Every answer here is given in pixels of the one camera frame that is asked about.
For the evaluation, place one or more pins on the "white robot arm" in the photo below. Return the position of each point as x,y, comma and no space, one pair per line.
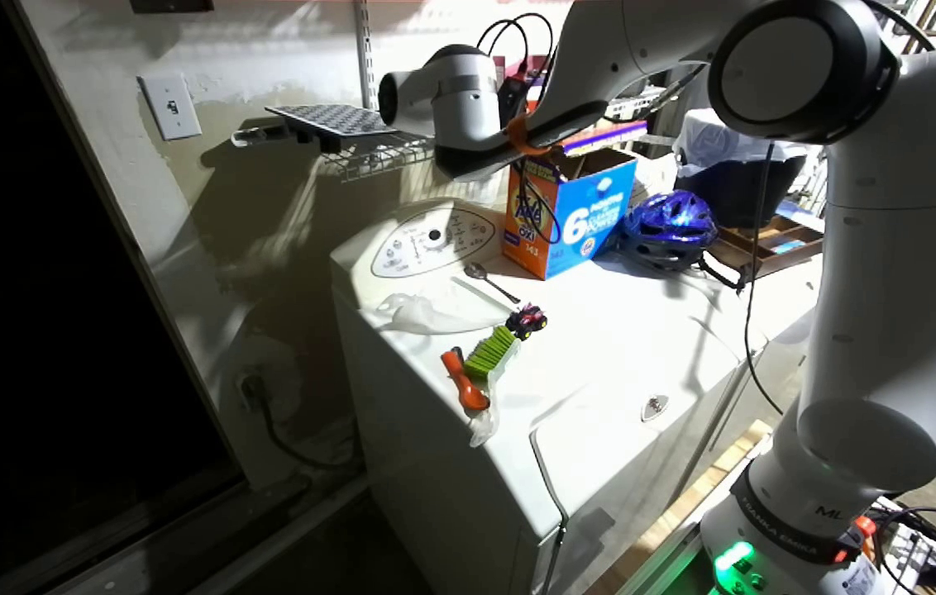
801,71

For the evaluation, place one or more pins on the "small dark toy car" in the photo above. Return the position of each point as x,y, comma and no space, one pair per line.
528,323

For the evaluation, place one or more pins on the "green orange packet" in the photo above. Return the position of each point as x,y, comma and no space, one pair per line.
476,368

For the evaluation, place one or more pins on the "white washing machine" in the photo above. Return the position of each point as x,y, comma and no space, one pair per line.
588,426

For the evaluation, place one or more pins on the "blue detergent box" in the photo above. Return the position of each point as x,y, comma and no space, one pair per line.
561,212

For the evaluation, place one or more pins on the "blue bicycle helmet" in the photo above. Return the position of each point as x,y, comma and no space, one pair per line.
670,230

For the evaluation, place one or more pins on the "white wire shelf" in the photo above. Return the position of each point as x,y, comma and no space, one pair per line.
377,135

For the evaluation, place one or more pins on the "white wall outlet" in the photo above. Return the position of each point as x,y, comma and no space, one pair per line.
168,107

